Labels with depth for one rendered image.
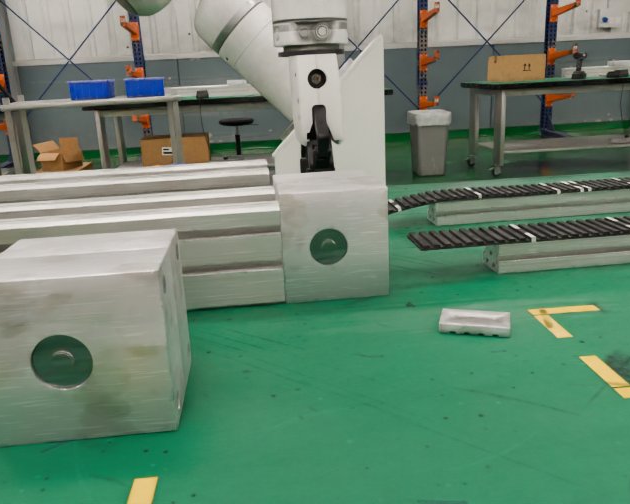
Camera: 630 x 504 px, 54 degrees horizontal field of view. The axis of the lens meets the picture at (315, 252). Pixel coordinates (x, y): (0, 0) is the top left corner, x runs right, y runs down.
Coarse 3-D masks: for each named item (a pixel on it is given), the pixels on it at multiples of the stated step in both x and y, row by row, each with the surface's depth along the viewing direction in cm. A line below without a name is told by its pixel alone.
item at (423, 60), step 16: (448, 0) 747; (576, 0) 695; (384, 16) 744; (432, 16) 711; (464, 16) 753; (480, 48) 763; (544, 48) 776; (576, 48) 709; (544, 96) 793; (560, 96) 747; (544, 112) 787; (544, 128) 793
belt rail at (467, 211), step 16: (592, 192) 77; (608, 192) 77; (624, 192) 78; (432, 208) 77; (448, 208) 76; (464, 208) 76; (480, 208) 76; (496, 208) 77; (512, 208) 77; (528, 208) 77; (544, 208) 77; (560, 208) 77; (576, 208) 77; (592, 208) 78; (608, 208) 78; (624, 208) 78; (448, 224) 76
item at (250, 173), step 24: (120, 168) 76; (144, 168) 75; (168, 168) 75; (192, 168) 75; (216, 168) 75; (240, 168) 76; (264, 168) 71; (0, 192) 66; (24, 192) 66; (48, 192) 67; (72, 192) 67; (96, 192) 67; (120, 192) 68; (144, 192) 68; (168, 192) 69
